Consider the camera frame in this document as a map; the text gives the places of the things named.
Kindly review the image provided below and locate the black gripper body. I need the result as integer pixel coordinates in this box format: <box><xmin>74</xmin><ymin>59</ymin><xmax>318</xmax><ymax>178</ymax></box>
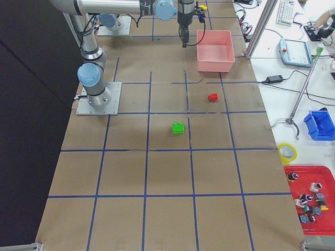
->
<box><xmin>177</xmin><ymin>0</ymin><xmax>195</xmax><ymax>26</ymax></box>

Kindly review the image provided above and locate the yellow toy block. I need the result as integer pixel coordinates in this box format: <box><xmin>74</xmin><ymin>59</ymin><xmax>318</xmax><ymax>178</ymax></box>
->
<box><xmin>198</xmin><ymin>5</ymin><xmax>208</xmax><ymax>11</ymax></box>

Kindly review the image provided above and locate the red toy block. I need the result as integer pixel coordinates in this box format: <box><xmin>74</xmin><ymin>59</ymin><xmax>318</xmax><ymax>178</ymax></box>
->
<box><xmin>207</xmin><ymin>93</ymin><xmax>218</xmax><ymax>102</ymax></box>

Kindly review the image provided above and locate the green toy block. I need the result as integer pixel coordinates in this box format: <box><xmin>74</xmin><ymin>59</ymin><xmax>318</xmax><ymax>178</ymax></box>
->
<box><xmin>172</xmin><ymin>122</ymin><xmax>185</xmax><ymax>134</ymax></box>

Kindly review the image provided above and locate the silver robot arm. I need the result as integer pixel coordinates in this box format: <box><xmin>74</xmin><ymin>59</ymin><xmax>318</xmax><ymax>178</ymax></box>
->
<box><xmin>99</xmin><ymin>13</ymin><xmax>125</xmax><ymax>31</ymax></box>
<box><xmin>50</xmin><ymin>1</ymin><xmax>175</xmax><ymax>70</ymax></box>

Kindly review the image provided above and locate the pink plastic box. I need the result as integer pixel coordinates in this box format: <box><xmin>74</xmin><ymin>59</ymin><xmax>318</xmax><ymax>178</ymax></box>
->
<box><xmin>197</xmin><ymin>30</ymin><xmax>235</xmax><ymax>73</ymax></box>

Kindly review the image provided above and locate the white keyboard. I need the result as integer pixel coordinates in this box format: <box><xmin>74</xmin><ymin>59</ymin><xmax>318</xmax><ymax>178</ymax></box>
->
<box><xmin>276</xmin><ymin>0</ymin><xmax>295</xmax><ymax>26</ymax></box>

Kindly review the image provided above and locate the black power adapter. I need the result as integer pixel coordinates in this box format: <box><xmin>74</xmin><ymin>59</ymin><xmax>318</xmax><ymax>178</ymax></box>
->
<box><xmin>265</xmin><ymin>75</ymin><xmax>284</xmax><ymax>84</ymax></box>

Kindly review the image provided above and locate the teach pendant tablet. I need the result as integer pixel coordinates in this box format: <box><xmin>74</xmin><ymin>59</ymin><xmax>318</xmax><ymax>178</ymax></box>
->
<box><xmin>278</xmin><ymin>38</ymin><xmax>312</xmax><ymax>68</ymax></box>

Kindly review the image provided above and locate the yellow tape roll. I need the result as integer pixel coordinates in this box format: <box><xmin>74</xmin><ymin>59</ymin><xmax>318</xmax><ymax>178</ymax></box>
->
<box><xmin>278</xmin><ymin>143</ymin><xmax>297</xmax><ymax>164</ymax></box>

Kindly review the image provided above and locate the blue storage bin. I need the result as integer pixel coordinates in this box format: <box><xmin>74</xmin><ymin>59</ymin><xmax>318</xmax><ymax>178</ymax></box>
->
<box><xmin>304</xmin><ymin>110</ymin><xmax>334</xmax><ymax>141</ymax></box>

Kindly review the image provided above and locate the red parts tray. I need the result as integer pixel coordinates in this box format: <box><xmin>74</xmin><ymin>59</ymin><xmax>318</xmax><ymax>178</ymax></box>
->
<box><xmin>284</xmin><ymin>165</ymin><xmax>334</xmax><ymax>236</ymax></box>

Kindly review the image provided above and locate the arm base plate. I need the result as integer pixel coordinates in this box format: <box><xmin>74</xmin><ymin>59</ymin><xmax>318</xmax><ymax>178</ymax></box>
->
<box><xmin>97</xmin><ymin>16</ymin><xmax>131</xmax><ymax>37</ymax></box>
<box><xmin>76</xmin><ymin>82</ymin><xmax>122</xmax><ymax>116</ymax></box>

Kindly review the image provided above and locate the aluminium frame post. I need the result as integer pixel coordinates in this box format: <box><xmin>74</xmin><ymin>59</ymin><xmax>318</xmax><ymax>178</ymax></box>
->
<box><xmin>245</xmin><ymin>0</ymin><xmax>277</xmax><ymax>59</ymax></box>

